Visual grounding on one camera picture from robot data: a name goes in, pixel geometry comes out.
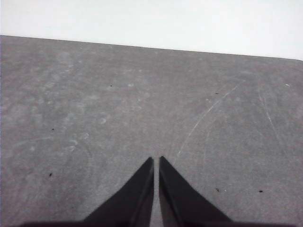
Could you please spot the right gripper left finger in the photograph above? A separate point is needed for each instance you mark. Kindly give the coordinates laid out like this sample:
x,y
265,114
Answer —
x,y
132,203

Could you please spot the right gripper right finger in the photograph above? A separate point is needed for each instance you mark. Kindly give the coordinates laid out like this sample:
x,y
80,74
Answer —
x,y
180,203

